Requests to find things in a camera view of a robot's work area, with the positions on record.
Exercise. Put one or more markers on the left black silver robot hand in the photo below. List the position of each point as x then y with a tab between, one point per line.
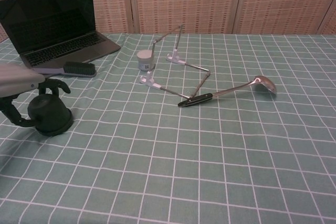
15	79

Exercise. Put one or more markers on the grey open laptop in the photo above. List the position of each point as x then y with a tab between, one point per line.
52	24

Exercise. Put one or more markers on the small white jar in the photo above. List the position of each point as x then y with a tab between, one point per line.
145	60

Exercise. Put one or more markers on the bamboo folding screen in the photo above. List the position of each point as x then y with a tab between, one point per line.
197	1

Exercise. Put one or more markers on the green checked tablecloth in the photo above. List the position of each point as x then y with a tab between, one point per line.
197	161

